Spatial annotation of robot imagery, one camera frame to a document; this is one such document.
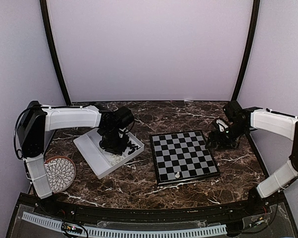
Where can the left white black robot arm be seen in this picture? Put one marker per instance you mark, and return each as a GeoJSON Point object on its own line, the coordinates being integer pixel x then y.
{"type": "Point", "coordinates": [36, 120]}

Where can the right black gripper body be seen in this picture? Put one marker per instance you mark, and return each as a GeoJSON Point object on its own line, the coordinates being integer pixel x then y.
{"type": "Point", "coordinates": [228, 139]}

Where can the right black frame post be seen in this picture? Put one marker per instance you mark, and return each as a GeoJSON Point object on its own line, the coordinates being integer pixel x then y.
{"type": "Point", "coordinates": [247, 49]}

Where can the pile of white chess pieces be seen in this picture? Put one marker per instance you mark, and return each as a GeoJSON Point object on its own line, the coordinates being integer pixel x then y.
{"type": "Point", "coordinates": [114, 159]}

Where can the pile of black chess pieces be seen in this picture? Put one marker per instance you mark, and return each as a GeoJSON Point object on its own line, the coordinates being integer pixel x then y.
{"type": "Point", "coordinates": [132, 147]}

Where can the white plastic divided tray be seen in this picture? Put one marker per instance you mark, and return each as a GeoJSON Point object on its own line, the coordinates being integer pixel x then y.
{"type": "Point", "coordinates": [97, 158]}

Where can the left black frame post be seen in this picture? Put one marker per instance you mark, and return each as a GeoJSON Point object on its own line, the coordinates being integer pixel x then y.
{"type": "Point", "coordinates": [53, 51]}

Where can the black front rail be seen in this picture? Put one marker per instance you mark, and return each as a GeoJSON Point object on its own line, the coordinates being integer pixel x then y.
{"type": "Point", "coordinates": [225, 213]}

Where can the black white chessboard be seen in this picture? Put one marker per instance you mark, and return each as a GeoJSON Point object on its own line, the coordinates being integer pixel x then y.
{"type": "Point", "coordinates": [183, 152]}

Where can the floral patterned ceramic plate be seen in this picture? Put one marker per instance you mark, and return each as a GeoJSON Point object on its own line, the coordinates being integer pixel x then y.
{"type": "Point", "coordinates": [61, 172]}

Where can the black frame post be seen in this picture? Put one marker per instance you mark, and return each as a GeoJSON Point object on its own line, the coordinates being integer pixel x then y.
{"type": "Point", "coordinates": [53, 51]}
{"type": "Point", "coordinates": [247, 49]}

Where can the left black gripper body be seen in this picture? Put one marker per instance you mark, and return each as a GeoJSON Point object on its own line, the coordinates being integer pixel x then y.
{"type": "Point", "coordinates": [111, 142]}

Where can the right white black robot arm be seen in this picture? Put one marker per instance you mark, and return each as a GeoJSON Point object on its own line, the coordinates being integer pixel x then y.
{"type": "Point", "coordinates": [239, 122]}

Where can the white slotted cable duct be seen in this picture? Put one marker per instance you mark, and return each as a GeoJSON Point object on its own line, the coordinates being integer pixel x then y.
{"type": "Point", "coordinates": [125, 230]}

